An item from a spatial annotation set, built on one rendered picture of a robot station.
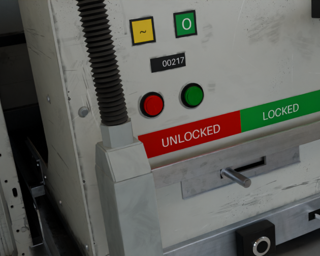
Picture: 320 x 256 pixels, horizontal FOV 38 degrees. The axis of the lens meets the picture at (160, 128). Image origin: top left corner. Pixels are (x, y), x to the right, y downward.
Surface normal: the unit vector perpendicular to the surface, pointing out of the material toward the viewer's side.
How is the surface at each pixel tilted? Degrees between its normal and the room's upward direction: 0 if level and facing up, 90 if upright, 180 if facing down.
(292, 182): 90
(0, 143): 90
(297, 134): 90
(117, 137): 90
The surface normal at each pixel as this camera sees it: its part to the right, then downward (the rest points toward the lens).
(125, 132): 0.73, 0.14
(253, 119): 0.42, 0.24
